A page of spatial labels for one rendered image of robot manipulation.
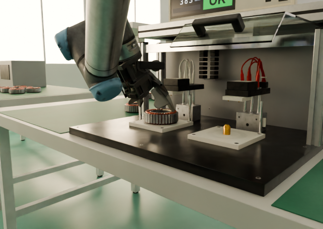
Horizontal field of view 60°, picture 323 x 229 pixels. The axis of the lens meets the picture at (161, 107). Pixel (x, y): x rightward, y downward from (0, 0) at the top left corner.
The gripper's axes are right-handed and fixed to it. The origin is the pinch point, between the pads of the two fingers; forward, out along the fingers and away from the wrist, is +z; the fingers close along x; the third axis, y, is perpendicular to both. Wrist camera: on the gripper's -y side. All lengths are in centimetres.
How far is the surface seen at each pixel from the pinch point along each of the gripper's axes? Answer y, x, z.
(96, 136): 20.9, -4.5, -4.6
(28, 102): -4, -133, 15
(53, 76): -153, -449, 96
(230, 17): 0.8, 33.1, -26.8
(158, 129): 7.7, 5.9, 1.5
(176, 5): -29.7, -4.8, -22.7
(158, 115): 3.2, 2.7, 0.2
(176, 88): -8.2, 2.5, -2.2
